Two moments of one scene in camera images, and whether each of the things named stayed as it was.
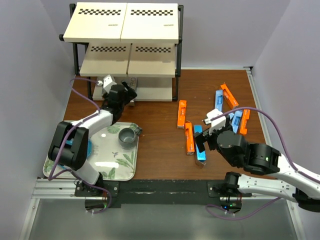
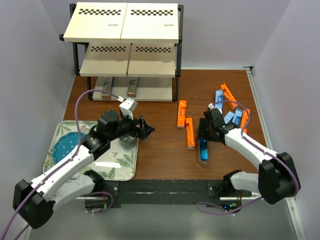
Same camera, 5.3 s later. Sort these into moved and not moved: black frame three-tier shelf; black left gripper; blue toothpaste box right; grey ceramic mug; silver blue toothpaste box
Moved: silver blue toothpaste box; black left gripper
Not moved: grey ceramic mug; blue toothpaste box right; black frame three-tier shelf
